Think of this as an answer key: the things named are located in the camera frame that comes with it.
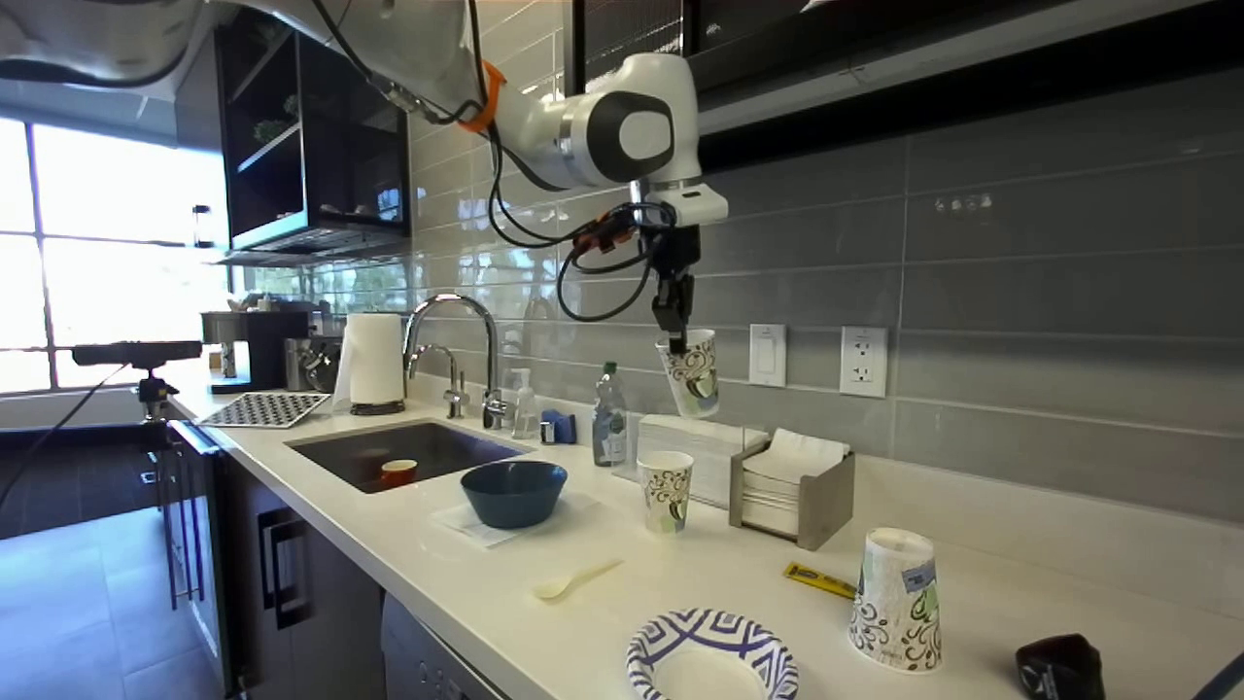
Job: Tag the black upper cabinet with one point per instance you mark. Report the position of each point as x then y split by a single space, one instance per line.
907 53

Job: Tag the black coffee maker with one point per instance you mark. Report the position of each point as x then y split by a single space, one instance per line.
268 344

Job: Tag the clear bottle green cap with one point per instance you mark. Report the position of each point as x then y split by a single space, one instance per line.
610 422

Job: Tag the chrome curved faucet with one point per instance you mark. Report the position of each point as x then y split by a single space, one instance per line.
493 350

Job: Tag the dark blue bowl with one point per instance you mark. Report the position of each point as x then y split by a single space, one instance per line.
517 491

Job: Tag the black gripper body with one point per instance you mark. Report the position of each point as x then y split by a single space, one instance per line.
675 264

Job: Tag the black tripod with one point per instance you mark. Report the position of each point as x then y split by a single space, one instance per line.
158 390

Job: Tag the black camera bar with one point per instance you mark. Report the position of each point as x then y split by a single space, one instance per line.
137 350

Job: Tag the clear soap bottle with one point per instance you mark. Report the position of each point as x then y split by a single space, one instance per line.
523 407

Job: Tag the orange cup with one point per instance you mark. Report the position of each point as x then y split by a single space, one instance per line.
397 470

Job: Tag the white paper towel roll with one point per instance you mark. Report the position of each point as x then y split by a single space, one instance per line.
371 363

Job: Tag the white wall outlet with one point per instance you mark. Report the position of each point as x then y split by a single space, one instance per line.
865 357
769 350

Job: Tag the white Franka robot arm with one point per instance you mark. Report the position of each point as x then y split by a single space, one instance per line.
624 128

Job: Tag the white paper sheet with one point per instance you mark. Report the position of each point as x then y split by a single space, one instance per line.
453 525

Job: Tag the large bright window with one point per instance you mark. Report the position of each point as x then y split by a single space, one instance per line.
117 234

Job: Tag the cream plastic spoon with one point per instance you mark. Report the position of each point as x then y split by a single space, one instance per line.
571 583

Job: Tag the upside-down patterned paper cup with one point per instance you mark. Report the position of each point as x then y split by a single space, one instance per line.
896 602

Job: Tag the grey napkin holder with napkins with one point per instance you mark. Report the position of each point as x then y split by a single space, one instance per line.
811 499

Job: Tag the black wrist camera orange mount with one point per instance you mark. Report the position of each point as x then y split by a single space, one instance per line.
610 229

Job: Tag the blue patterned paper plate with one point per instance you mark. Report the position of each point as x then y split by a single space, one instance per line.
675 643

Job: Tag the grey drying mat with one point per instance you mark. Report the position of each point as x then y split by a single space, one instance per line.
268 411

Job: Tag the black open wall shelf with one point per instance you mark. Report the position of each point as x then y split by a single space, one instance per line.
325 128

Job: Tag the steel sink basin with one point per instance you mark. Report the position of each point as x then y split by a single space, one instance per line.
431 447

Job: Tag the small black object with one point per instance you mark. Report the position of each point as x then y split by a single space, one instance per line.
1059 666

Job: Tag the dark lower cabinet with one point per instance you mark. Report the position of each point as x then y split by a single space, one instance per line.
325 624

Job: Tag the yellow packet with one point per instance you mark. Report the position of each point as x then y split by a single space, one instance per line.
818 579

